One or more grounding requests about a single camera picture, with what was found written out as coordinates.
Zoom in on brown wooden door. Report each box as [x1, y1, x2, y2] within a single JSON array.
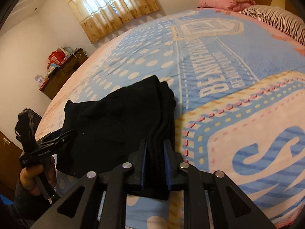
[[0, 132, 22, 201]]

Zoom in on striped pillow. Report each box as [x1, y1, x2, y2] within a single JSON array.
[[239, 5, 305, 46]]

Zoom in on black phone on left gripper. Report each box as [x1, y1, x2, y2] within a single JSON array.
[[14, 109, 42, 153]]

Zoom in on left hand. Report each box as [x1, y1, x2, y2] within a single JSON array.
[[19, 156, 58, 196]]

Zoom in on beige curtain far window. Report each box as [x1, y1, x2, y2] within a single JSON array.
[[66, 0, 159, 43]]

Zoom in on pink floral pillow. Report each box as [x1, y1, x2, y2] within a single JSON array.
[[198, 0, 256, 12]]

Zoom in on blue polka dot bedspread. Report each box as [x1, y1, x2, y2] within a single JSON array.
[[36, 9, 304, 227]]

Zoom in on red gift bag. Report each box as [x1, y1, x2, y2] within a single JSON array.
[[47, 50, 66, 68]]

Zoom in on white photo frame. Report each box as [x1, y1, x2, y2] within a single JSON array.
[[35, 74, 46, 87]]

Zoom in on brown wooden dresser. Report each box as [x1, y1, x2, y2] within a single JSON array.
[[40, 48, 88, 100]]

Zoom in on black pants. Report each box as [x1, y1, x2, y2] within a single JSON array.
[[56, 74, 177, 201]]

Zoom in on dark sleeve left forearm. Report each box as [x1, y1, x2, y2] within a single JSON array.
[[1, 180, 51, 228]]

